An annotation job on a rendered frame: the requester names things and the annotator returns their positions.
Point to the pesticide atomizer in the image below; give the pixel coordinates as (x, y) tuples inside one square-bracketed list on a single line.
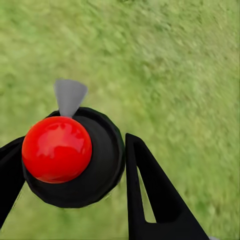
[(76, 155)]

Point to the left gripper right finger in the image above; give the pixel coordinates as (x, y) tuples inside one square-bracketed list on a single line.
[(174, 219)]

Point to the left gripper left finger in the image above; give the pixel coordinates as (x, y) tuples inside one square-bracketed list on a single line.
[(11, 176)]

